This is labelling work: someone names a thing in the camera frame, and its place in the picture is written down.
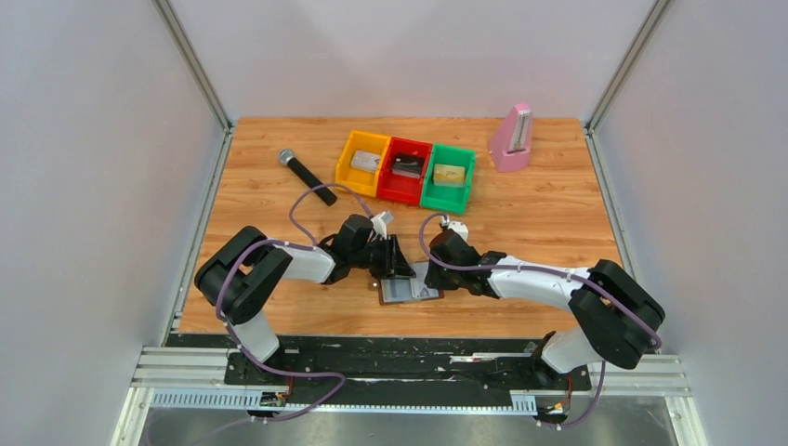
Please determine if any pink metronome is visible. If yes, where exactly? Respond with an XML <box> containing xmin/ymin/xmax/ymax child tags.
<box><xmin>488</xmin><ymin>103</ymin><xmax>532</xmax><ymax>173</ymax></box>

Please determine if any yellow plastic bin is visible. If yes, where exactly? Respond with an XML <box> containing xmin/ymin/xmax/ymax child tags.
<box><xmin>335</xmin><ymin>130</ymin><xmax>391</xmax><ymax>197</ymax></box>

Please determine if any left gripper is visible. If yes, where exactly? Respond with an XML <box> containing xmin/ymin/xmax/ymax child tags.
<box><xmin>350</xmin><ymin>235</ymin><xmax>417</xmax><ymax>281</ymax></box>

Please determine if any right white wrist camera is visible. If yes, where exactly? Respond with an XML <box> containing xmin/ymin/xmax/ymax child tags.
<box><xmin>440</xmin><ymin>219</ymin><xmax>469</xmax><ymax>242</ymax></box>

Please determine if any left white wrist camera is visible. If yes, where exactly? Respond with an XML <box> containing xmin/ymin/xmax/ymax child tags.
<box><xmin>370</xmin><ymin>211</ymin><xmax>394</xmax><ymax>240</ymax></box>

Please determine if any black microphone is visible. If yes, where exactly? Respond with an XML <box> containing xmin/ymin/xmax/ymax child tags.
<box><xmin>278</xmin><ymin>149</ymin><xmax>337</xmax><ymax>206</ymax></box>

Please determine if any red plastic bin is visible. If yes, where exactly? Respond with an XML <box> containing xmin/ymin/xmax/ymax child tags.
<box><xmin>375</xmin><ymin>137</ymin><xmax>433</xmax><ymax>206</ymax></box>

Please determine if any silver card in yellow bin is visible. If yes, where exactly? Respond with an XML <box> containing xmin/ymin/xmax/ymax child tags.
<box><xmin>350</xmin><ymin>151</ymin><xmax>381</xmax><ymax>174</ymax></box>

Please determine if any green plastic bin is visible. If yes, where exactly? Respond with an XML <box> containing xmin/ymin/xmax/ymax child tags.
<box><xmin>420</xmin><ymin>144</ymin><xmax>476</xmax><ymax>215</ymax></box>

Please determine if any gold card in green bin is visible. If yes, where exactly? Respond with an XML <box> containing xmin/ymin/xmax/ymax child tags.
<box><xmin>432</xmin><ymin>164</ymin><xmax>466</xmax><ymax>188</ymax></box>

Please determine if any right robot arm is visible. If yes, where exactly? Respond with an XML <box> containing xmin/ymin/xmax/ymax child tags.
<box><xmin>426</xmin><ymin>229</ymin><xmax>665</xmax><ymax>388</ymax></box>

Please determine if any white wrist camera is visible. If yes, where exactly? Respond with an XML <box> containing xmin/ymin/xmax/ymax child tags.
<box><xmin>440</xmin><ymin>219</ymin><xmax>469</xmax><ymax>242</ymax></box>
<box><xmin>370</xmin><ymin>211</ymin><xmax>394</xmax><ymax>240</ymax></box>

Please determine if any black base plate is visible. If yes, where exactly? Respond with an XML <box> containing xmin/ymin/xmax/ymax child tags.
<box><xmin>221</xmin><ymin>334</ymin><xmax>592</xmax><ymax>408</ymax></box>

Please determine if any black card in red bin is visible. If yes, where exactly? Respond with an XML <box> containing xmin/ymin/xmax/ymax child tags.
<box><xmin>390</xmin><ymin>153</ymin><xmax>426</xmax><ymax>179</ymax></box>

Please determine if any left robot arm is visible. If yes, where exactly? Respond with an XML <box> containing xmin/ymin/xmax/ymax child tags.
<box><xmin>193</xmin><ymin>212</ymin><xmax>416</xmax><ymax>384</ymax></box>

